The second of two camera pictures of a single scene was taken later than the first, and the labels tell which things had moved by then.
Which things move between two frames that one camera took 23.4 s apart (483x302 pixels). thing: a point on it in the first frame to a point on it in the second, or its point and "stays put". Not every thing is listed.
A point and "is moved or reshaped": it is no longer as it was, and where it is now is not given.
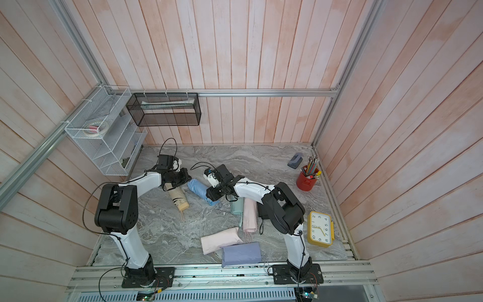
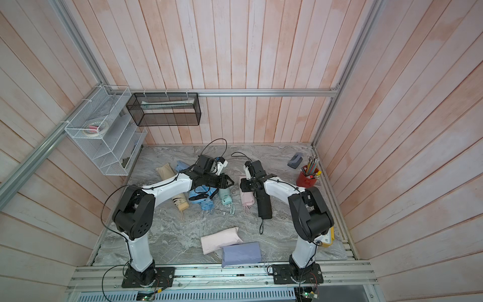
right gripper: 212,194 to 244,185
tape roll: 95,128 stays put
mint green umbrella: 237,207 is moved or reshaped
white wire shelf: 102,123 stays put
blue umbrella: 199,189 is moved or reshaped
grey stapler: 296,160 stays put
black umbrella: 263,213 stays put
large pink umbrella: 212,242 stays put
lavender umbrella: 241,253 stays put
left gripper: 185,177 to 223,181
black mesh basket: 165,109 stays put
